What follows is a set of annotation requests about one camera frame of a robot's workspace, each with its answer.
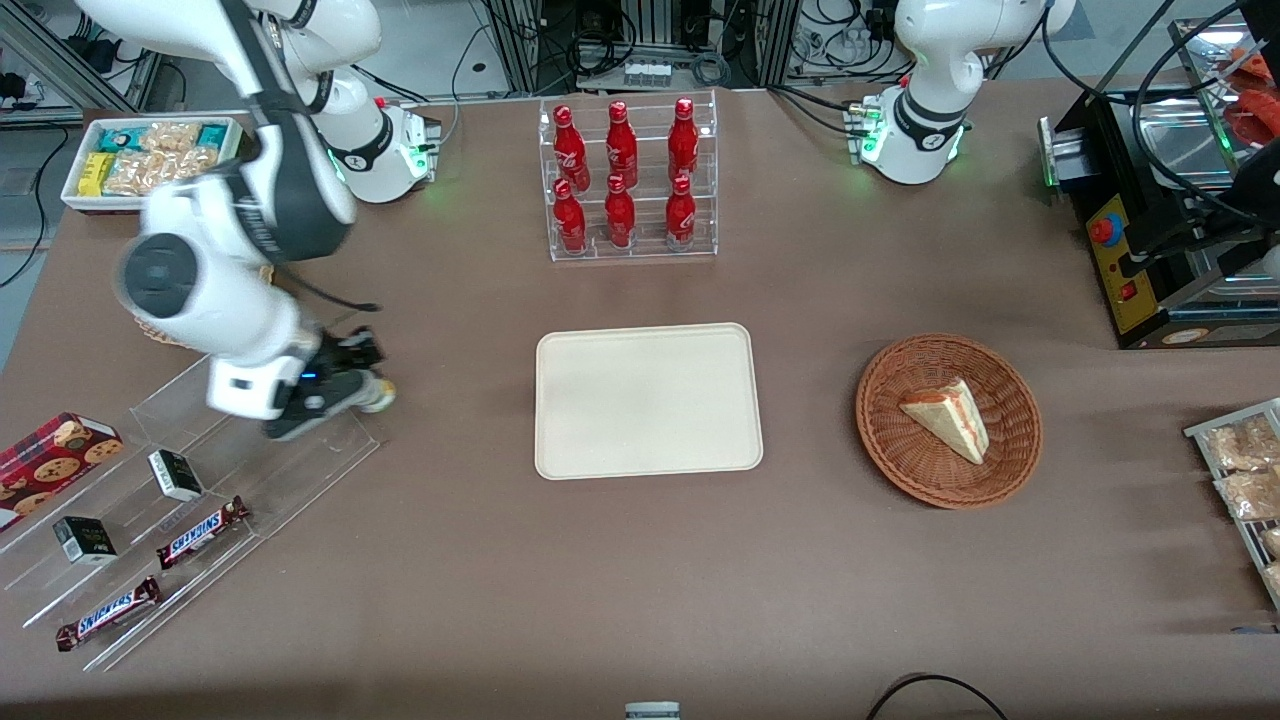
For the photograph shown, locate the beige plastic tray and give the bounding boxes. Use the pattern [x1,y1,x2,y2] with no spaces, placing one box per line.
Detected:
[535,322,765,482]

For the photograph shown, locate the clear stepped acrylic stand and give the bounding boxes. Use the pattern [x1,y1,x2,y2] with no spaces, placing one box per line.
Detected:
[0,350,382,674]

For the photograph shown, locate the small tan wicker basket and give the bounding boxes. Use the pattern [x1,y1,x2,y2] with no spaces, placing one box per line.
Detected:
[133,262,278,350]

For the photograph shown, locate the small black box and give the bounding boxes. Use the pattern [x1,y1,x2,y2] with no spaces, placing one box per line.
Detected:
[147,449,206,503]
[52,515,119,567]

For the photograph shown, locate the snickers bar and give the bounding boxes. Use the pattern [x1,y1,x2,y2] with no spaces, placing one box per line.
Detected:
[156,496,252,571]
[55,576,162,653]

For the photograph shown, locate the red cookie box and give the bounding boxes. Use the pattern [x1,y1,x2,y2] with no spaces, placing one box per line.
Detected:
[0,411,126,532]

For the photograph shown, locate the clear cracker packet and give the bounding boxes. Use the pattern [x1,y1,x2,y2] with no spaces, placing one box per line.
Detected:
[103,121,220,198]

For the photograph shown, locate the red cola bottle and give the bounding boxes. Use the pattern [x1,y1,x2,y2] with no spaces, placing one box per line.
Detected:
[605,100,640,190]
[552,104,590,192]
[552,178,589,254]
[603,174,638,250]
[664,174,699,249]
[667,96,701,184]

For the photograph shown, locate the white snack bin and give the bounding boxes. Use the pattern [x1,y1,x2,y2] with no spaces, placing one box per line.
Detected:
[61,116,247,215]

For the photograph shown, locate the yellow snack box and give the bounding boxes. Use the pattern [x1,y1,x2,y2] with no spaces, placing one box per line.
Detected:
[77,151,117,198]

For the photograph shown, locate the clear acrylic bottle rack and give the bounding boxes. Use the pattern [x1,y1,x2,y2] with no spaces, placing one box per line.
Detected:
[539,89,720,264]

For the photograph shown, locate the large brown wicker basket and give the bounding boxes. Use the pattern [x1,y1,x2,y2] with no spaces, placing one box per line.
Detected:
[855,332,1044,511]

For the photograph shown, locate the triangular sandwich wedge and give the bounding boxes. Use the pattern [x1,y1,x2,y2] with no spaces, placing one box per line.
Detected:
[899,377,992,467]

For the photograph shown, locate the black machine with red button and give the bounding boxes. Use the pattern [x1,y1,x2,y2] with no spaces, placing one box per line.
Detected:
[1038,15,1280,350]

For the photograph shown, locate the clear snack packet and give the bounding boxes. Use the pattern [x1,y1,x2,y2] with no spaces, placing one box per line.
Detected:
[1214,469,1280,522]
[1204,414,1280,473]

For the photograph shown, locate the red plastic item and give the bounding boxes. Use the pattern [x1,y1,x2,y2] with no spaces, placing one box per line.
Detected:
[1221,44,1280,147]

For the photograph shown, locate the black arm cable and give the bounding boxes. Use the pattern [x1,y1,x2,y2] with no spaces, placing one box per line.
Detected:
[218,0,383,313]

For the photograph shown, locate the aluminium frame rack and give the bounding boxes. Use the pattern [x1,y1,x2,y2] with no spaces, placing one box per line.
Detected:
[484,0,803,93]

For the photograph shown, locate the black looped cable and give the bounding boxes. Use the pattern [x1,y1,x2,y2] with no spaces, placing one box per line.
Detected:
[864,673,1012,720]

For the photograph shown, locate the grey wire rack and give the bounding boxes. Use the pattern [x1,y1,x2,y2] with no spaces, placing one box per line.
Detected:
[1184,397,1280,613]

